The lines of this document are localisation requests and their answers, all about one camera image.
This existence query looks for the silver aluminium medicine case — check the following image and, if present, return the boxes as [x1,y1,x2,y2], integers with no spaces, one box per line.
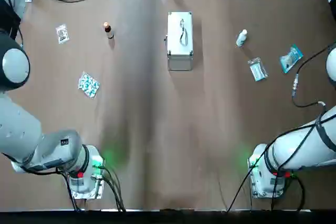
[165,11,195,72]

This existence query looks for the bag of blue white capsules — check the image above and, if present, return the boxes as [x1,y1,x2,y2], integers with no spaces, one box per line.
[77,70,101,100]

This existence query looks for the brown glass bottle orange cap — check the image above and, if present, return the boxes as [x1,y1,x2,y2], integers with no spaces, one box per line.
[102,22,115,40]

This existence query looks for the small white plastic bottle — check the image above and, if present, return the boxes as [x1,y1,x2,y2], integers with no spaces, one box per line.
[235,29,249,48]

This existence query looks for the clear zip bag white contents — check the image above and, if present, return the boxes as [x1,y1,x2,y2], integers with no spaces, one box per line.
[247,56,269,82]

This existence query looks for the clear bag with black label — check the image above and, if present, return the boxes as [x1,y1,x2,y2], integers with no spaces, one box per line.
[55,24,71,45]

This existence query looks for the teal blue sealed packet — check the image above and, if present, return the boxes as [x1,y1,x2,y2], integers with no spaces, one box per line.
[278,44,305,74]

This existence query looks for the black left base cable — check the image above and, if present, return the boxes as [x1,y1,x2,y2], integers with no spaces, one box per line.
[99,165,127,212]

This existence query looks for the black base cable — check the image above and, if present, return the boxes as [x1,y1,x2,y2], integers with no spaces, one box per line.
[226,142,307,212]
[99,165,127,212]

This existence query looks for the black right base cable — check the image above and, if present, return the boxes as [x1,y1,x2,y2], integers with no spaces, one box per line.
[226,142,307,212]

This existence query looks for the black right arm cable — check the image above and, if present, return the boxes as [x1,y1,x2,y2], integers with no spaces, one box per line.
[290,42,336,109]

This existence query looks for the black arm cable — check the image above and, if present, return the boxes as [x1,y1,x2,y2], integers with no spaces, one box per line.
[290,42,336,109]
[10,160,81,212]

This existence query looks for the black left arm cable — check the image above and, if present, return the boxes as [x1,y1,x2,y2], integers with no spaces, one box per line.
[10,160,81,212]

